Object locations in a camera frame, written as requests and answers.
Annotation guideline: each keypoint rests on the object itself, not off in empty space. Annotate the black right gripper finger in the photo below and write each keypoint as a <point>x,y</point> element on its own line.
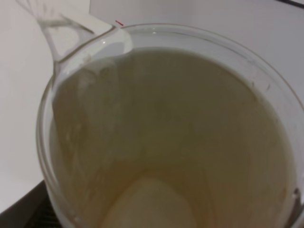
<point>34,210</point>

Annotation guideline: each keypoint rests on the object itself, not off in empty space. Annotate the blue-sleeved clear cup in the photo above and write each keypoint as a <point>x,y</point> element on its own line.
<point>164,126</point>

